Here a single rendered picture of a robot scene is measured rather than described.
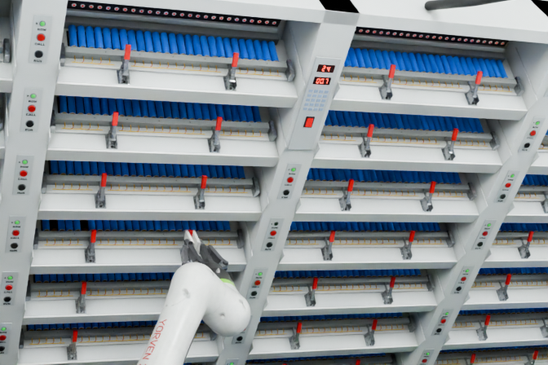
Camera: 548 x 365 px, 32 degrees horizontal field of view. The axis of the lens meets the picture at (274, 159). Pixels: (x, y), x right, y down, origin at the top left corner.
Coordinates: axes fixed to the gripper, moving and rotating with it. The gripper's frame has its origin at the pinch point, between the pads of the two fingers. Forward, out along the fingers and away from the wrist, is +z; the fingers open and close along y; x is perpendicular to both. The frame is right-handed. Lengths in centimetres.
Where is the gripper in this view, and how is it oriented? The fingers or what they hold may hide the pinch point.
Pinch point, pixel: (192, 240)
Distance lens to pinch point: 263.9
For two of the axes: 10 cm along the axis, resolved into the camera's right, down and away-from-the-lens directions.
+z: -3.2, -4.4, 8.4
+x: 1.9, -9.0, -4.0
